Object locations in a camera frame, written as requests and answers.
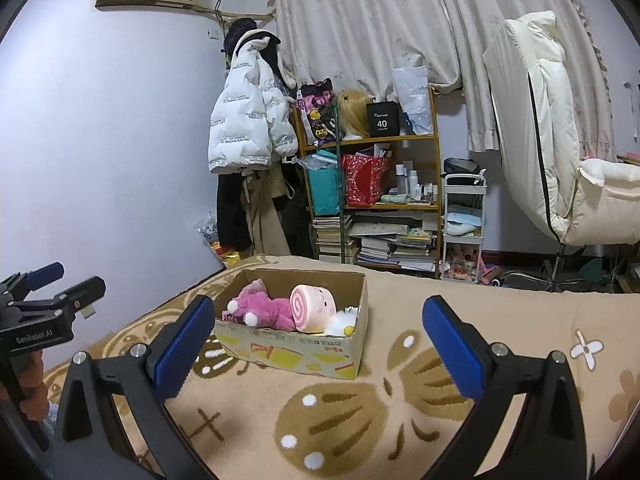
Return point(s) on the purple black printed bag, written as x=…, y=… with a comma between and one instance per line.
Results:
x=316, y=110

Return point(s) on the teal plastic object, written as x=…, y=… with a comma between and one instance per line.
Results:
x=594, y=270

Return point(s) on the black pouch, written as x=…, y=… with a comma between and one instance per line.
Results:
x=460, y=166

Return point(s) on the small pink plush toys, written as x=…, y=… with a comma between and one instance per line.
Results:
x=462, y=260

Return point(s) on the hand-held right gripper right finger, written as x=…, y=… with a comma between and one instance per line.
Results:
x=452, y=355

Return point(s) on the white cloth bundle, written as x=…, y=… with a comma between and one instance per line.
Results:
x=460, y=225

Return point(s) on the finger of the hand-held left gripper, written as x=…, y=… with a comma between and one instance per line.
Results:
x=75, y=297
x=45, y=275

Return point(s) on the white rolling cart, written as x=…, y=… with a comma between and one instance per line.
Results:
x=465, y=195

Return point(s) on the teal shopping bag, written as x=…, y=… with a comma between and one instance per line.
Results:
x=324, y=190

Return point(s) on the group of cosmetic bottles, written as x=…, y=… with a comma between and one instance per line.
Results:
x=412, y=182

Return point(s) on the red patterned bag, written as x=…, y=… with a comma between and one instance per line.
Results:
x=365, y=180

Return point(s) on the beige patterned blanket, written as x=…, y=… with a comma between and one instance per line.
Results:
x=350, y=410

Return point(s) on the pink swirl roll plush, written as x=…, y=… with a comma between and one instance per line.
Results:
x=312, y=307

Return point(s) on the printed cardboard box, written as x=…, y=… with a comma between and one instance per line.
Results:
x=300, y=360

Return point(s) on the white puffer jacket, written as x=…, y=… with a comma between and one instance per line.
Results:
x=240, y=125

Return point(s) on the wooden shelf unit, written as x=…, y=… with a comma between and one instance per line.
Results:
x=437, y=160

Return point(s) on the black gift box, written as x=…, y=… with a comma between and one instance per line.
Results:
x=382, y=119

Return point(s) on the pink plush bear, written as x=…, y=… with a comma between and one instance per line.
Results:
x=270, y=310

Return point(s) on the white printed plastic bag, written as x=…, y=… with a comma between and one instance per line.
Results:
x=207, y=232

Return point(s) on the black knit hat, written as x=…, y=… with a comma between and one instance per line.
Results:
x=240, y=32

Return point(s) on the black hanging coat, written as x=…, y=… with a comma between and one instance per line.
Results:
x=232, y=210

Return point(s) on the white padded chair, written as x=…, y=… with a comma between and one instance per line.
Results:
x=530, y=135

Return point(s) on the yellow red snack bag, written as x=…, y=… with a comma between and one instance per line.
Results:
x=225, y=255

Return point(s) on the white plush duck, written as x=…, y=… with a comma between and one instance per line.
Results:
x=340, y=320

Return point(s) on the blonde wig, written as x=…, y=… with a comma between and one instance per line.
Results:
x=355, y=110

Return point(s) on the person's left hand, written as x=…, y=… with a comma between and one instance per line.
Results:
x=34, y=380

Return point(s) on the stacks of books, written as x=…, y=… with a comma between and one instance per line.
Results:
x=390, y=250

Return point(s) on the clear plastic bag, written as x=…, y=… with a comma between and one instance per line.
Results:
x=412, y=95

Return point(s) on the beige hanging coat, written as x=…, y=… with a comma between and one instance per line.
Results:
x=265, y=220

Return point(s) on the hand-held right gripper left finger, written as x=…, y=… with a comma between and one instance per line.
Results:
x=182, y=350

